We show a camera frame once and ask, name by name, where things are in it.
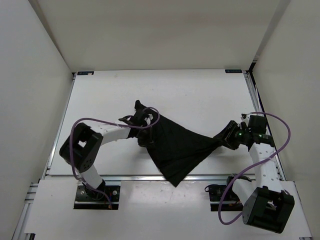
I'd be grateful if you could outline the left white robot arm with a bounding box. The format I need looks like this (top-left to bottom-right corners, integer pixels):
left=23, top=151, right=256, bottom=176
left=59, top=122, right=152, bottom=200

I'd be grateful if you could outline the blue corner label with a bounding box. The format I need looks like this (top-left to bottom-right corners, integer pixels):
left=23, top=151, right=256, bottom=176
left=77, top=71, right=94, bottom=76
left=225, top=69, right=243, bottom=74

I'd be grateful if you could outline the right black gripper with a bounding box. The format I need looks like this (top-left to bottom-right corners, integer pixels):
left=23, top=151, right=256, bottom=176
left=212, top=120, right=250, bottom=151

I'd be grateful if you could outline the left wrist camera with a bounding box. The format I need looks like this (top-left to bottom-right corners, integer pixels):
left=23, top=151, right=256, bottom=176
left=118, top=110, right=154, bottom=127

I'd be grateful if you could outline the right aluminium frame rail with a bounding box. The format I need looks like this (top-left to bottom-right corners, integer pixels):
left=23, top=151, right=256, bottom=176
left=243, top=71, right=286, bottom=181

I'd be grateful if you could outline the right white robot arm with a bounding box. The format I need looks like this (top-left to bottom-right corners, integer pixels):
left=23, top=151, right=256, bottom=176
left=221, top=115, right=295, bottom=234

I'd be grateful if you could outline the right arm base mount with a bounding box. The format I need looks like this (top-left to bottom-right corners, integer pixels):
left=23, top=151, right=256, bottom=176
left=205, top=180, right=260, bottom=216

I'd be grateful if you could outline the right blue corner label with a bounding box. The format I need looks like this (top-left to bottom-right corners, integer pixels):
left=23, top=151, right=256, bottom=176
left=225, top=69, right=243, bottom=74

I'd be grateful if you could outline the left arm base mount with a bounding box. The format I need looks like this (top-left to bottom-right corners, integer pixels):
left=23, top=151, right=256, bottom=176
left=73, top=185, right=121, bottom=210

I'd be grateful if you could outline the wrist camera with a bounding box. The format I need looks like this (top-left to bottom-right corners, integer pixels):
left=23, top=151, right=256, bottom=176
left=118, top=110, right=154, bottom=127
left=239, top=113, right=267, bottom=134

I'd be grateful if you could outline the aluminium frame rail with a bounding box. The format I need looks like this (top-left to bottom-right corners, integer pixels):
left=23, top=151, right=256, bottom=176
left=243, top=71, right=286, bottom=181
left=40, top=174, right=231, bottom=182

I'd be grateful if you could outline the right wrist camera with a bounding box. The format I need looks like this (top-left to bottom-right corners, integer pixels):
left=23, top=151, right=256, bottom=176
left=239, top=113, right=267, bottom=134

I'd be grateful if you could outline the front aluminium frame rail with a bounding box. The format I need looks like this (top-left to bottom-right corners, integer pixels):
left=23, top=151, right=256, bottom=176
left=40, top=174, right=231, bottom=182

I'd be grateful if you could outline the left blue corner label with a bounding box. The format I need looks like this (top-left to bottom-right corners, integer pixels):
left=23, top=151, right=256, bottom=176
left=77, top=71, right=94, bottom=76

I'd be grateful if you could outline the black pleated skirt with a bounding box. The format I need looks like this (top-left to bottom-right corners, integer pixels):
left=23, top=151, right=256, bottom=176
left=133, top=99, right=233, bottom=188

